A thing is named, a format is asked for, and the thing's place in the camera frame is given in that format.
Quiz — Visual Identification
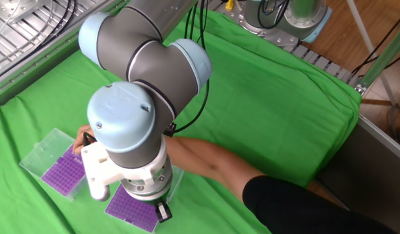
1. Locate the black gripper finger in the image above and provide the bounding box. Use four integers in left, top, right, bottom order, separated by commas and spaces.
154, 201, 174, 224

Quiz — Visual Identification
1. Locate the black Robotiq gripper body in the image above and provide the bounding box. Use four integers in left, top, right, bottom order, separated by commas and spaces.
129, 190, 172, 206

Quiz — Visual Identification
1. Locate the purple pipette tip box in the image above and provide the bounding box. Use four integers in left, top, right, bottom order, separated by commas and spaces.
104, 165, 185, 234
19, 127, 89, 202

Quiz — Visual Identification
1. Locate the bare human forearm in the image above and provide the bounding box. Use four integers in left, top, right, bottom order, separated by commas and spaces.
165, 135, 265, 203

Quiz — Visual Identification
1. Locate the bare human hand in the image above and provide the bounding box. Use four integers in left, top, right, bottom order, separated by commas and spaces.
72, 124, 96, 155

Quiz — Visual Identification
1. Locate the black shirt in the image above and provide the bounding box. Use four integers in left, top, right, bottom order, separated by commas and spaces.
242, 175, 399, 234

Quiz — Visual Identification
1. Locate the green table cloth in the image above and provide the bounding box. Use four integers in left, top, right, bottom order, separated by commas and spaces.
0, 8, 363, 234

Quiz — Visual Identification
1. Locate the aluminium mounting plate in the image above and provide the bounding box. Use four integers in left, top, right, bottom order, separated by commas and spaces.
0, 0, 51, 25

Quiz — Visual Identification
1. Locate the white slanted pole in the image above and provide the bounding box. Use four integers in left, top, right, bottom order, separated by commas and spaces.
345, 0, 397, 105

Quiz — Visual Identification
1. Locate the white wrist mounting bracket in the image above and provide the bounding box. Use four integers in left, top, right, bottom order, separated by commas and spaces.
80, 136, 174, 203

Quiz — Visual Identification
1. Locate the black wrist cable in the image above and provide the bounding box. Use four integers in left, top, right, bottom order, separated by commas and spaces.
163, 0, 211, 138

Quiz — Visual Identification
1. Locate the green frame post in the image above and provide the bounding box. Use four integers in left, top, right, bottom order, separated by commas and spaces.
354, 19, 400, 95

